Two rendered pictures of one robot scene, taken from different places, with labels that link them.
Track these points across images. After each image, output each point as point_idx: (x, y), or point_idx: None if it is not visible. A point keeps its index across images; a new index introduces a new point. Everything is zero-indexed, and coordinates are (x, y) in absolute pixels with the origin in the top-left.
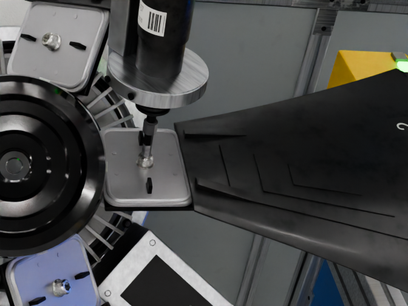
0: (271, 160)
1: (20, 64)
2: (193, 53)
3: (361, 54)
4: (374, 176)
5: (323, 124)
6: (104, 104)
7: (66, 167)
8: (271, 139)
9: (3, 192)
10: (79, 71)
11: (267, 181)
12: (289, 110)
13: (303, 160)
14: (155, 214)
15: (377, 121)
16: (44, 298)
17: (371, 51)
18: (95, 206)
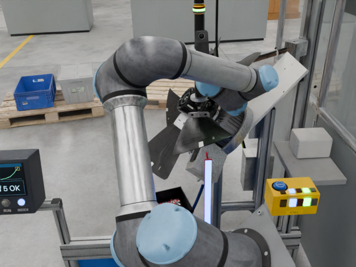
0: (199, 124)
1: None
2: (204, 98)
3: (309, 181)
4: (197, 135)
5: (212, 129)
6: (224, 117)
7: (185, 101)
8: (206, 124)
9: (184, 101)
10: None
11: (194, 124)
12: (216, 126)
13: (200, 127)
14: (348, 260)
15: (214, 134)
16: (179, 120)
17: (313, 184)
18: (182, 107)
